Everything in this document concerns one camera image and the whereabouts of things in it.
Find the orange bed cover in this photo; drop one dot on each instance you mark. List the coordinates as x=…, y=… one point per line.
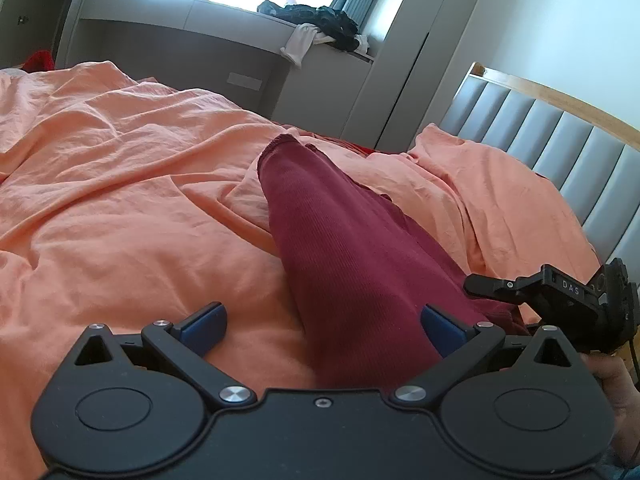
x=125, y=200

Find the red cloth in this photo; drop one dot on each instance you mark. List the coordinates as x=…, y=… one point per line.
x=39, y=61

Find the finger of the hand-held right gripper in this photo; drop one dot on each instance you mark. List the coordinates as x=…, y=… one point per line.
x=485, y=285

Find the dark clothes pile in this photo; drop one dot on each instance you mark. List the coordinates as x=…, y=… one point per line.
x=330, y=22

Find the grey window bench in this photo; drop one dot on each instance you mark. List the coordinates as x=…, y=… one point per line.
x=175, y=45

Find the person's right hand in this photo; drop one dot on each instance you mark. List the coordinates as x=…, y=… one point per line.
x=612, y=385

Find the red bed sheet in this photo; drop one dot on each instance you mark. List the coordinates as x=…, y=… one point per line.
x=362, y=149

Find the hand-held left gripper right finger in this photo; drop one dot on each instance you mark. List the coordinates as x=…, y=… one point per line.
x=440, y=332

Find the white cloth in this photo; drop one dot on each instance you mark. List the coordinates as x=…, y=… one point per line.
x=300, y=42

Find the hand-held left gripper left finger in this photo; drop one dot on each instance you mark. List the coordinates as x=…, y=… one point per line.
x=207, y=327

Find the grey wardrobe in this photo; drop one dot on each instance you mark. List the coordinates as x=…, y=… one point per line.
x=415, y=60

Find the grey padded headboard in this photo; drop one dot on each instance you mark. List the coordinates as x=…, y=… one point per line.
x=575, y=145

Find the maroon ribbed garment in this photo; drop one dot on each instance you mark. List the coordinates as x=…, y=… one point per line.
x=350, y=270

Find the wooden shelf unit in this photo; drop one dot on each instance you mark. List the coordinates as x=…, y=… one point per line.
x=30, y=10

